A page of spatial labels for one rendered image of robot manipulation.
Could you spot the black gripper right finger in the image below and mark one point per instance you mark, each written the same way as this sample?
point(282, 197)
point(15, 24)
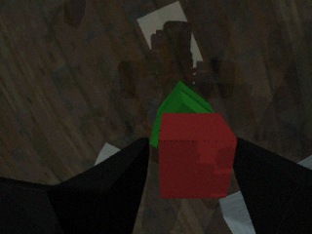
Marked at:
point(277, 192)

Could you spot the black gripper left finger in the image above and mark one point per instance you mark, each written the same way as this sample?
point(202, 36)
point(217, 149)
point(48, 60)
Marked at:
point(102, 200)

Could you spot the red block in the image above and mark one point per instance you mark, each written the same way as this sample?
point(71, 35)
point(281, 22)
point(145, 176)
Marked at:
point(196, 154)

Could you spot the green block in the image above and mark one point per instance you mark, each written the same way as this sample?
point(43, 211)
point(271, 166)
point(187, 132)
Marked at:
point(186, 90)
point(182, 103)

